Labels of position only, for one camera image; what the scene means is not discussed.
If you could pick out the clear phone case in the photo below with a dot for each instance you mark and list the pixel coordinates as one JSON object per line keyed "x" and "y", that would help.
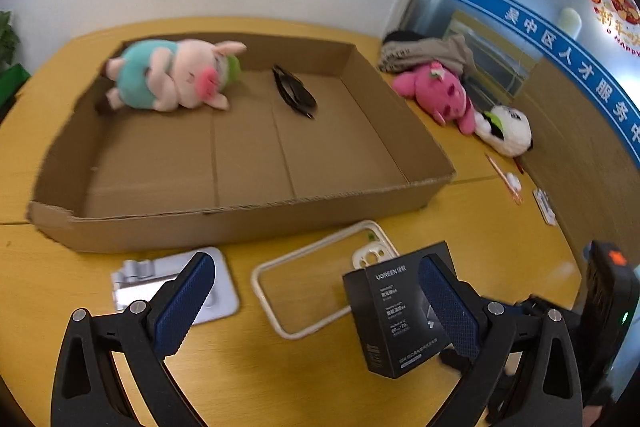
{"x": 302, "y": 291}

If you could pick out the small white card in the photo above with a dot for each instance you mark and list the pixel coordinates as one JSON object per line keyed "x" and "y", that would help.
{"x": 544, "y": 206}

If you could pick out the green covered side table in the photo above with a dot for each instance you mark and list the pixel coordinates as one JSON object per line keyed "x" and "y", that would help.
{"x": 11, "y": 81}

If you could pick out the pink pen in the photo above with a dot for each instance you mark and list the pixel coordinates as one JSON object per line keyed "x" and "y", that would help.
{"x": 512, "y": 190}

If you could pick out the black charger box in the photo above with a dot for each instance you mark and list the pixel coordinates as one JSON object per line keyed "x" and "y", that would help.
{"x": 397, "y": 327}

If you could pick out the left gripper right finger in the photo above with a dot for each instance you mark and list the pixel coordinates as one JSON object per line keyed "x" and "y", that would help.
{"x": 483, "y": 331}

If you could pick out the grey beige cloth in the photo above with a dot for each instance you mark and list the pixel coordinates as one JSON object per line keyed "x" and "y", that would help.
{"x": 404, "y": 50}

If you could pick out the black sunglasses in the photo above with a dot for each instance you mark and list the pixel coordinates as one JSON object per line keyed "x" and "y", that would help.
{"x": 294, "y": 93}

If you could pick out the pink bear plush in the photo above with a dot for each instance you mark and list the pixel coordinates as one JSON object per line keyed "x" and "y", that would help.
{"x": 439, "y": 93}

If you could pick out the potted green plant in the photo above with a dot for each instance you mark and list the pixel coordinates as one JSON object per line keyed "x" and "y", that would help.
{"x": 9, "y": 40}

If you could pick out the white panda plush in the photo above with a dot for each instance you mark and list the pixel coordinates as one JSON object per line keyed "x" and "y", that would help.
{"x": 505, "y": 129}

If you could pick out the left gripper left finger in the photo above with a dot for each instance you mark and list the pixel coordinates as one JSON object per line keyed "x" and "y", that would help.
{"x": 87, "y": 389}

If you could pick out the white earbuds case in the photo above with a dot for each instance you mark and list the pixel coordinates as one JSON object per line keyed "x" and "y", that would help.
{"x": 514, "y": 182}

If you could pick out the pig plush toy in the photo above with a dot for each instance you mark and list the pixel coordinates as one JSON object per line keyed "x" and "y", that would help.
{"x": 163, "y": 75}

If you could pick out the cardboard tray box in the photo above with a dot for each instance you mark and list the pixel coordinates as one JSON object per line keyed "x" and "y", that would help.
{"x": 142, "y": 180}

